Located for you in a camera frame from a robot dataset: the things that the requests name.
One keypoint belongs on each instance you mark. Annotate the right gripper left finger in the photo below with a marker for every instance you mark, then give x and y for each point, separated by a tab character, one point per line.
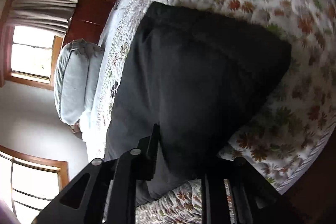
136	164

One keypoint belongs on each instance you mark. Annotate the light blue folded duvet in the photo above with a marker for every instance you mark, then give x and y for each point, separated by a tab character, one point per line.
75	79

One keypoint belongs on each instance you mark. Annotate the light blue bed sheet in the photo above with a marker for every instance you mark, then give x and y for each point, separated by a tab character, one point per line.
94	122

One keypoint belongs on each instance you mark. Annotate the black pants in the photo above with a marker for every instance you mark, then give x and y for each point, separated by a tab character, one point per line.
201	77

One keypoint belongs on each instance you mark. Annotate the lower window wooden frame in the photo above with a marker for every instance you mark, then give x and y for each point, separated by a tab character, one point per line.
28	184

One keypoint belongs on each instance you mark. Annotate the beige curtain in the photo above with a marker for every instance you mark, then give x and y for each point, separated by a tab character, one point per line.
49	15

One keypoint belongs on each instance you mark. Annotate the window with wooden frame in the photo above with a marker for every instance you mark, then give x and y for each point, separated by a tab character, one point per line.
30	55

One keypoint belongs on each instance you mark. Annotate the wooden headboard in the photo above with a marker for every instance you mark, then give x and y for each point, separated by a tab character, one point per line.
88	20

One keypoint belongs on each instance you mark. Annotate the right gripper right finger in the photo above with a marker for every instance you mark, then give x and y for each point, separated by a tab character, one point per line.
215	206

